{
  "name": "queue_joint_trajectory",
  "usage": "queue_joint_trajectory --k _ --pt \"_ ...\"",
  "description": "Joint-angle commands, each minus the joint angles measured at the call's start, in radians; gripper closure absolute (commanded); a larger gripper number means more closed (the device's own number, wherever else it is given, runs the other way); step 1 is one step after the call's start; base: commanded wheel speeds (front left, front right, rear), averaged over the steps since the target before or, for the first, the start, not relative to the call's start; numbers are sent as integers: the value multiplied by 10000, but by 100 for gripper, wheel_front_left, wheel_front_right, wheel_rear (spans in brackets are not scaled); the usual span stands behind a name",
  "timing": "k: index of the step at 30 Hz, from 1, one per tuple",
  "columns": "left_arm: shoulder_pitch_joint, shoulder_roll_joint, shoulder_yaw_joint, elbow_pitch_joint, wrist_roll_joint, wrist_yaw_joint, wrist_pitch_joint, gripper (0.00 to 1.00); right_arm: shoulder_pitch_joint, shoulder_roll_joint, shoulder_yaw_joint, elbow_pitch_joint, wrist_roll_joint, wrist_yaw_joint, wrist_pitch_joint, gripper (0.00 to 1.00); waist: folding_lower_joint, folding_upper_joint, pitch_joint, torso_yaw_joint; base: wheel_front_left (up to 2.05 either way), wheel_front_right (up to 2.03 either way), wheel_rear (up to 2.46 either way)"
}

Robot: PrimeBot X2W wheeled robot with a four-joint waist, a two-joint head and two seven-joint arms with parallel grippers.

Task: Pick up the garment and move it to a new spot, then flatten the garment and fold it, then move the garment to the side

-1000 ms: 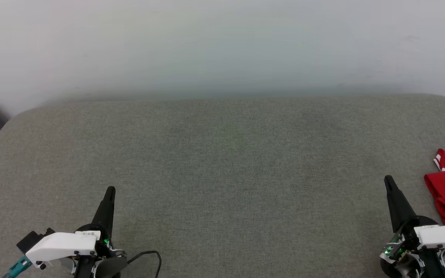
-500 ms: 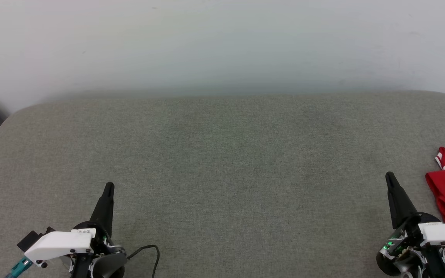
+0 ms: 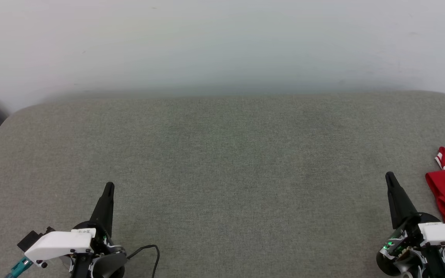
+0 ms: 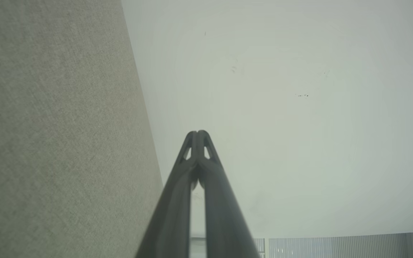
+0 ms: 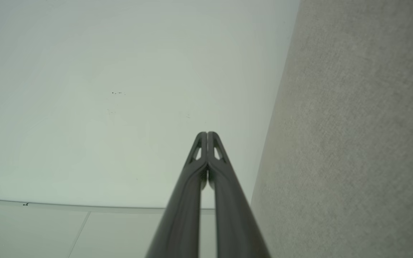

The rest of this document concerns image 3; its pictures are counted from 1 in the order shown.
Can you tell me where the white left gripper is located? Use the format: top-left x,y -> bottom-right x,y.
24,182 -> 126,268

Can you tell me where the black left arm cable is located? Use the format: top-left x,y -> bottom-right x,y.
5,244 -> 160,278

